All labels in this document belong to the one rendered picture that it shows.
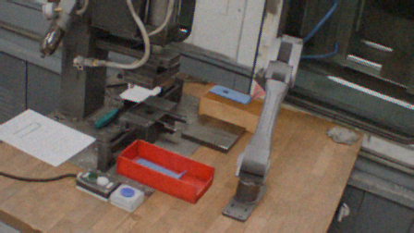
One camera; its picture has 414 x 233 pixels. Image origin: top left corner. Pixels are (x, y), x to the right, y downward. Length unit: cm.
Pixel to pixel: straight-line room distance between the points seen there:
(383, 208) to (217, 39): 98
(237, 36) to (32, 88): 124
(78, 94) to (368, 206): 124
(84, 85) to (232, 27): 73
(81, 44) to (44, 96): 122
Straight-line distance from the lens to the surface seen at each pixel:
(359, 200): 231
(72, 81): 183
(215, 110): 193
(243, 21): 222
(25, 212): 144
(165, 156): 163
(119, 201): 146
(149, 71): 165
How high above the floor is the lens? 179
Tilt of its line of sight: 27 degrees down
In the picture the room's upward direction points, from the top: 10 degrees clockwise
